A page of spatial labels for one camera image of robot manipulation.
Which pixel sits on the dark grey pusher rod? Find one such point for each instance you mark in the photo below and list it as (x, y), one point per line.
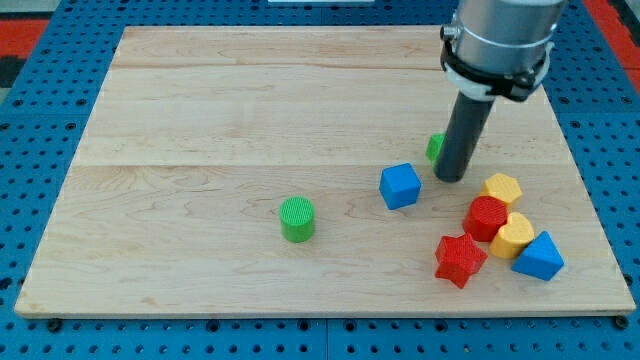
(465, 126)

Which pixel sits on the wooden board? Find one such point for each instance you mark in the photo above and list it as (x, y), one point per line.
(170, 207)

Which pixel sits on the green cylinder block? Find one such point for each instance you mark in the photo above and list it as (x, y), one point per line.
(297, 219)

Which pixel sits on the blue cube block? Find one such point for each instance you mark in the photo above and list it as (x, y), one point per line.
(399, 186)

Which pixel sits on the red cylinder block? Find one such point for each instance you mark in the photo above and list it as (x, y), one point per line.
(485, 216)

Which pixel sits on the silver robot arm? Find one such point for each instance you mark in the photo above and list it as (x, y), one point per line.
(509, 21)

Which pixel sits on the green block behind rod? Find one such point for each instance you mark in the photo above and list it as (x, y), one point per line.
(434, 147)

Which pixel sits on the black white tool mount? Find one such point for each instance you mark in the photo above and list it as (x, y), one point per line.
(483, 69)

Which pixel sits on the red star block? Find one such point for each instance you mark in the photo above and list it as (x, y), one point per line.
(458, 259)

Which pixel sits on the yellow hexagon block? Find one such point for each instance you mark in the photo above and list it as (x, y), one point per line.
(503, 188)

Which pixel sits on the blue triangle block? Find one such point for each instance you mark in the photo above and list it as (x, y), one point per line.
(540, 259)

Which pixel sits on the yellow heart block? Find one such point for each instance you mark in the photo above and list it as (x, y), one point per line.
(513, 237)

